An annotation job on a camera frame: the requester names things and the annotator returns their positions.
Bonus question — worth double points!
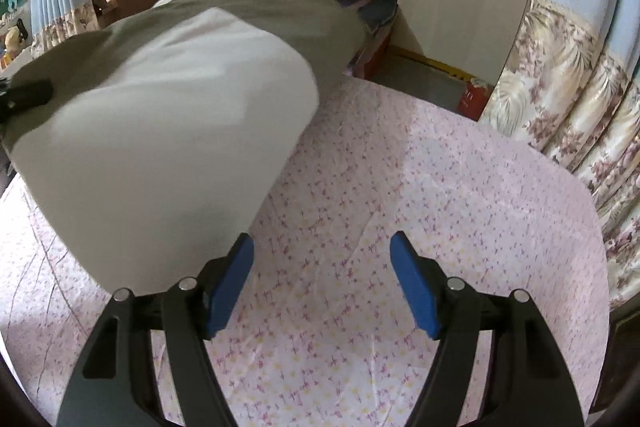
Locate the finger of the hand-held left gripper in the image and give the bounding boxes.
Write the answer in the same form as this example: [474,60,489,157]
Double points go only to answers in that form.
[0,78,53,124]

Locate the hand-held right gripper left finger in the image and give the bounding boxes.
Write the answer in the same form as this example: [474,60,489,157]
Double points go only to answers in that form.
[55,233,254,427]

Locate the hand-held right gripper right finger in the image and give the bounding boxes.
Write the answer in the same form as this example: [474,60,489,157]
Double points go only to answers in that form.
[390,231,583,427]

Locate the grey and white large garment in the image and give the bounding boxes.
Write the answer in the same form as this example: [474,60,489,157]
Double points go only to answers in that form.
[0,0,368,298]

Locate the stuffed toy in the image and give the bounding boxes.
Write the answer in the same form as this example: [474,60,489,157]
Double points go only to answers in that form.
[1,19,34,58]

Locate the bed with pink floral sheet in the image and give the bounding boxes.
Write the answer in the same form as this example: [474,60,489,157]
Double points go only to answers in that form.
[0,77,613,427]

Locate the red container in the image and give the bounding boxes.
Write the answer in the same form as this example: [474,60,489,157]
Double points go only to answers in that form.
[457,77,494,121]

